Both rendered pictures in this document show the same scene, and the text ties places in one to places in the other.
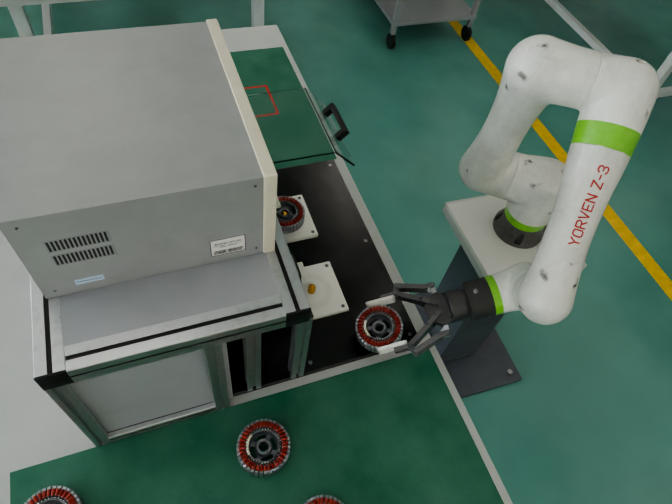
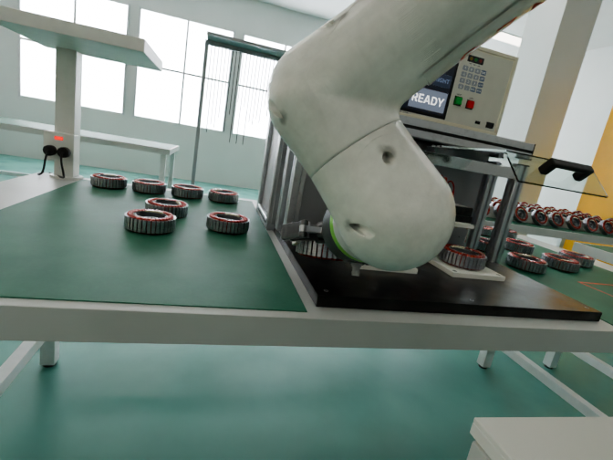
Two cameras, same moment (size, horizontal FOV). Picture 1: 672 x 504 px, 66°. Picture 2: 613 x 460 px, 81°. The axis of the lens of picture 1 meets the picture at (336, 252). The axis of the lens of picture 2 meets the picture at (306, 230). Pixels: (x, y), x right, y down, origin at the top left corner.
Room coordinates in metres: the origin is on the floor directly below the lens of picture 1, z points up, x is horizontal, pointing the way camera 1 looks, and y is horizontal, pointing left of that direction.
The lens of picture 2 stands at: (0.71, -0.80, 1.00)
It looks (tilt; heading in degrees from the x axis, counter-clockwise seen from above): 13 degrees down; 103
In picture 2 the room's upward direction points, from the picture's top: 10 degrees clockwise
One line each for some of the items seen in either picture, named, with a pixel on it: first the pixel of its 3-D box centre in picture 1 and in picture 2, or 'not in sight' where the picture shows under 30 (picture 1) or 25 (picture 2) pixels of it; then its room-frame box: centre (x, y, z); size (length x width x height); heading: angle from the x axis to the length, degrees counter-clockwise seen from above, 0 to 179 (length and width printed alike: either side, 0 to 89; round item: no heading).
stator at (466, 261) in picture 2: (284, 214); (462, 256); (0.90, 0.16, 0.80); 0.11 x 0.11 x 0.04
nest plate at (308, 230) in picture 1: (284, 220); (459, 266); (0.90, 0.16, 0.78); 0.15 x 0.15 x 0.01; 29
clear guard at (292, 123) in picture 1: (277, 133); (508, 168); (0.95, 0.20, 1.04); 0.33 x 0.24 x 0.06; 119
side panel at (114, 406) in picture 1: (151, 393); (272, 170); (0.32, 0.29, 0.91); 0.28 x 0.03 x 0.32; 119
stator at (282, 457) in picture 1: (263, 447); (228, 222); (0.29, 0.07, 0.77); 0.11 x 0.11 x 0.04
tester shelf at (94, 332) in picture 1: (152, 197); (388, 130); (0.64, 0.38, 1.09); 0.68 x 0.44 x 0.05; 29
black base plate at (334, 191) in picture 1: (291, 259); (413, 266); (0.79, 0.11, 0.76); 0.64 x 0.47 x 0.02; 29
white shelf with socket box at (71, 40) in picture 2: not in sight; (87, 115); (-0.28, 0.17, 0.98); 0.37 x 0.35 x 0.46; 29
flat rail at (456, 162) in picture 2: not in sight; (420, 156); (0.75, 0.19, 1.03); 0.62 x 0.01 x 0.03; 29
